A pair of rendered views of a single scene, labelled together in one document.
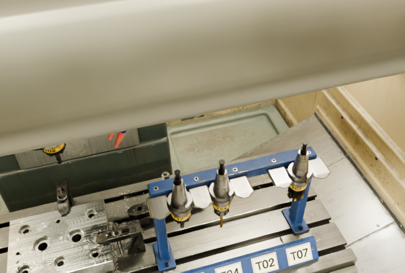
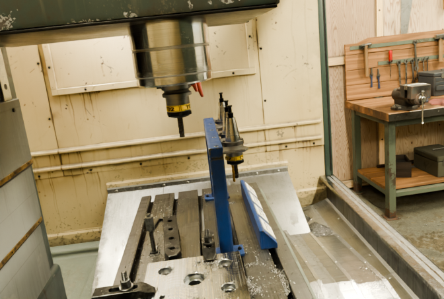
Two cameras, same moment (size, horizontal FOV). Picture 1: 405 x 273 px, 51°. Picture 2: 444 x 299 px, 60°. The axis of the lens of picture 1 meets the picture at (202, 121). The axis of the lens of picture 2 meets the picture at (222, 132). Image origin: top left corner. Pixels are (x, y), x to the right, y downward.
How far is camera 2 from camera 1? 136 cm
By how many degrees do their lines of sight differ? 73
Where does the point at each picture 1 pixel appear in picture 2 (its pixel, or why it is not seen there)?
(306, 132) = (120, 203)
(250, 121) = not seen: hidden behind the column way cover
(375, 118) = (172, 132)
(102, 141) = (27, 286)
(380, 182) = (201, 170)
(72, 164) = not seen: outside the picture
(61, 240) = (196, 289)
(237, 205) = (188, 218)
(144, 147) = (51, 284)
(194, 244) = not seen: hidden behind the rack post
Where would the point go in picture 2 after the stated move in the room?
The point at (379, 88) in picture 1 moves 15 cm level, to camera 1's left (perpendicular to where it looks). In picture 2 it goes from (164, 110) to (153, 117)
